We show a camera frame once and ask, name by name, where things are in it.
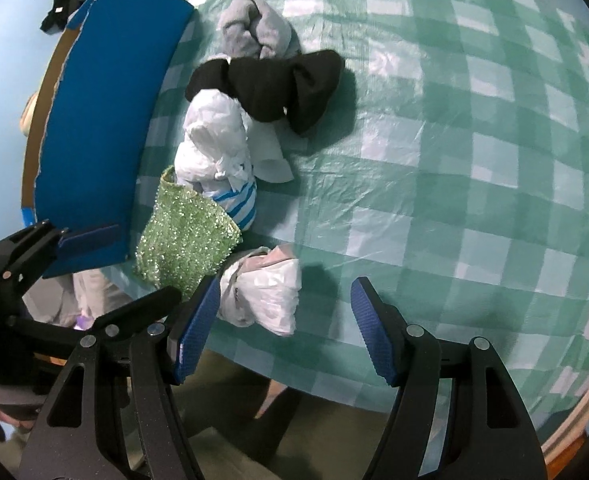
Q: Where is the green checkered tablecloth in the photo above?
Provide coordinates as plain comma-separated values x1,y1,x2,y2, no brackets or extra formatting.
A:
99,0,589,478

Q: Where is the green sparkly knit cloth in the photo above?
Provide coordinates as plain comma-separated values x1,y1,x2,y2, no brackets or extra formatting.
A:
135,166,242,297

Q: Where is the black rolled sock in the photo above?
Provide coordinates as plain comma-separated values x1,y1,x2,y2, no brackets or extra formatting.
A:
185,50,345,136

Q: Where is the white crumpled sock bundle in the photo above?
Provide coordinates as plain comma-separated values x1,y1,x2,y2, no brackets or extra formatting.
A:
174,89,293,191

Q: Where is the blue striped white sock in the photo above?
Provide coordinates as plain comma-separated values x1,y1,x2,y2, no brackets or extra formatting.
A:
206,180,258,231

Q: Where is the blue cardboard box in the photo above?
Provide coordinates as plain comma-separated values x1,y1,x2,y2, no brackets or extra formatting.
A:
21,0,194,278

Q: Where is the grey rolled sock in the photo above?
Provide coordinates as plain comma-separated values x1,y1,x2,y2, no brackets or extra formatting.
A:
217,0,302,60

